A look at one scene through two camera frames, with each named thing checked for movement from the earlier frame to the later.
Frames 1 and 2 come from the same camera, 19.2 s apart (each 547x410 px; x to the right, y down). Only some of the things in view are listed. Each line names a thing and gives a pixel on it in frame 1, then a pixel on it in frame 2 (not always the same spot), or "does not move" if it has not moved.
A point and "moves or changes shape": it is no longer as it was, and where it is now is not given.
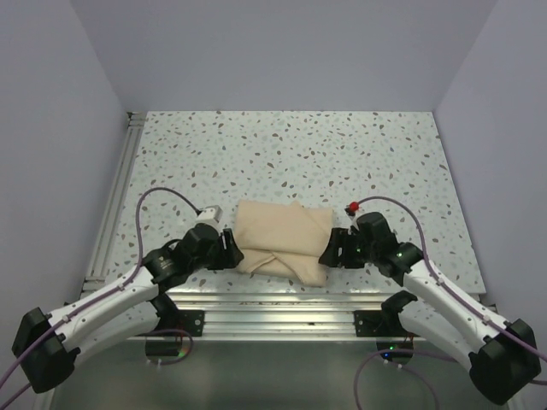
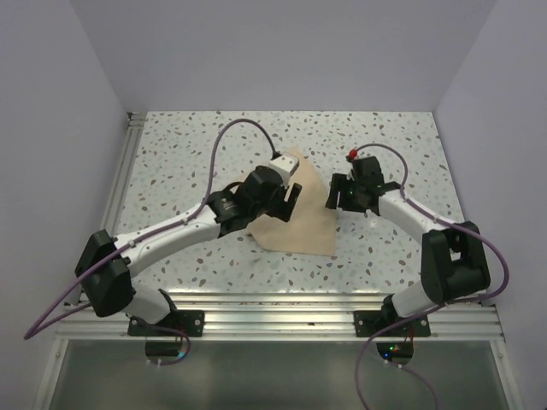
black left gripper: [230, 255] → [282, 209]
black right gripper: [339, 238] → [339, 183]
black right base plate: [377, 324] does not move
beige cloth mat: [284, 240] moves or changes shape
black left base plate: [191, 321] does not move
